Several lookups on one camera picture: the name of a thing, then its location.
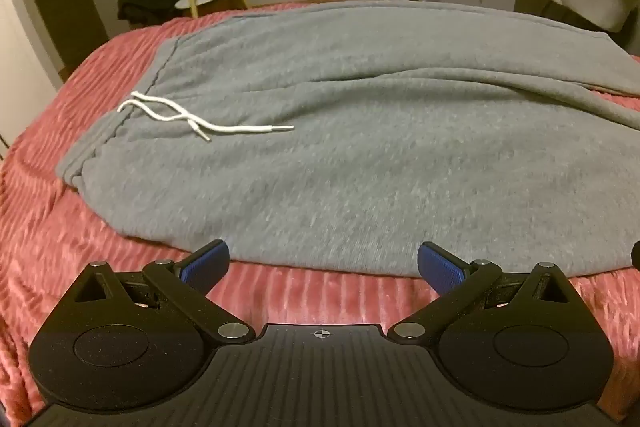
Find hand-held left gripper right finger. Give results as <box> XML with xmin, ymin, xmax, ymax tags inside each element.
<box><xmin>389</xmin><ymin>243</ymin><xmax>571</xmax><ymax>344</ymax></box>

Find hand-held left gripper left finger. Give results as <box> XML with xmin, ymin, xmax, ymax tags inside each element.
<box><xmin>72</xmin><ymin>239</ymin><xmax>257</xmax><ymax>344</ymax></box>

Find grey pants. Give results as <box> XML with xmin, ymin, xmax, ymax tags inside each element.
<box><xmin>55</xmin><ymin>0</ymin><xmax>640</xmax><ymax>279</ymax></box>

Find pink ribbed blanket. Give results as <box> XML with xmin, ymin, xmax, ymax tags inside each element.
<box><xmin>0</xmin><ymin>0</ymin><xmax>640</xmax><ymax>414</ymax></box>

